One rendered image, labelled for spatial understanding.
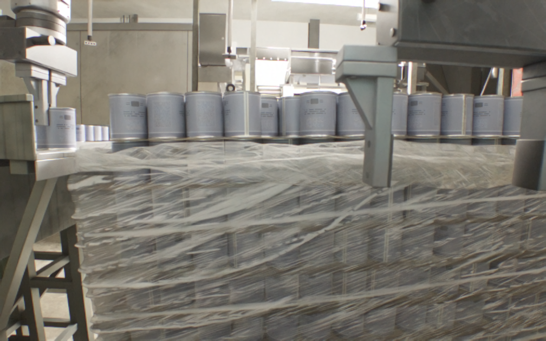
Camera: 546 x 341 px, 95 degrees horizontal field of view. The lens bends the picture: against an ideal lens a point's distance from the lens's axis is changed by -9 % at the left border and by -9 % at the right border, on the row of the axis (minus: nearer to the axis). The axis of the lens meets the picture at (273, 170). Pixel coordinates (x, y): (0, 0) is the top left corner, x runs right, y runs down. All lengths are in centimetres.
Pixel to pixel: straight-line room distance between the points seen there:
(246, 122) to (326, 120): 14
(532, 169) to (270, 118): 40
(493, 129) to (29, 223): 90
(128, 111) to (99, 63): 320
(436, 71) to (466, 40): 461
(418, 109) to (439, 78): 429
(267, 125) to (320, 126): 11
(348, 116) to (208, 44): 268
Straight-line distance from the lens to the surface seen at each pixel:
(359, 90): 22
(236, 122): 47
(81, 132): 152
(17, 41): 59
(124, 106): 53
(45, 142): 63
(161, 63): 344
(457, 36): 23
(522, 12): 27
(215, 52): 307
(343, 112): 51
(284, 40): 932
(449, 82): 495
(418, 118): 57
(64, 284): 124
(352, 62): 21
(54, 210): 103
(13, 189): 91
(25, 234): 68
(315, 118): 48
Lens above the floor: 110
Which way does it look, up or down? 6 degrees down
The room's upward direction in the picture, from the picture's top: 1 degrees clockwise
